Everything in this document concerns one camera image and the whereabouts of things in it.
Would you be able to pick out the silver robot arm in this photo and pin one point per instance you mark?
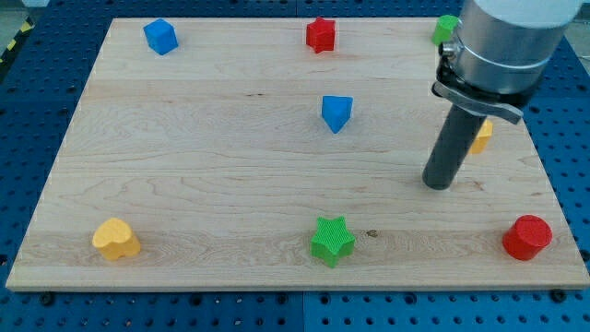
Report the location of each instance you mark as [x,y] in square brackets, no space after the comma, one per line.
[498,51]

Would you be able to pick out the green star block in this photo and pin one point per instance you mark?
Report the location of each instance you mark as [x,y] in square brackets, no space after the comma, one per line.
[332,240]

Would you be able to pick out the red star block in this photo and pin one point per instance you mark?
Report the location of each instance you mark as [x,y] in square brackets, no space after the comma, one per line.
[321,35]

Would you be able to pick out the red circle block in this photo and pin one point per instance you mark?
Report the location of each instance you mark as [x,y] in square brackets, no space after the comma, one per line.
[527,237]

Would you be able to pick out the blue triangle block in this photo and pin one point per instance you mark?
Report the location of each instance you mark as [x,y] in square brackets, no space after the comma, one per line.
[336,111]

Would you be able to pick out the wooden board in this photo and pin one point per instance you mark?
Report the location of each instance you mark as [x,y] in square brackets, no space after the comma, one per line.
[217,156]

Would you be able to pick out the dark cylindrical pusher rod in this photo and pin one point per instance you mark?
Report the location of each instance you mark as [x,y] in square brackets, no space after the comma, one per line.
[457,135]

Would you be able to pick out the blue cube block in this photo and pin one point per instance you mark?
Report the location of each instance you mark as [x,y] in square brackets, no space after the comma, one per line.
[161,37]

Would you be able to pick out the yellow block behind rod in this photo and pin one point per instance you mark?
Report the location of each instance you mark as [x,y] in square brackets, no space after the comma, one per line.
[483,137]

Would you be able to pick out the yellow heart block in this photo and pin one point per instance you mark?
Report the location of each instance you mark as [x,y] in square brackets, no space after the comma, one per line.
[115,239]

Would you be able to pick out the green block at top right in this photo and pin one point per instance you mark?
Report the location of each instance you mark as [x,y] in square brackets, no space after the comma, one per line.
[444,29]

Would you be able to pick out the black yellow hazard tape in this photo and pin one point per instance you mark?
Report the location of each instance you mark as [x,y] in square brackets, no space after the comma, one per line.
[17,42]

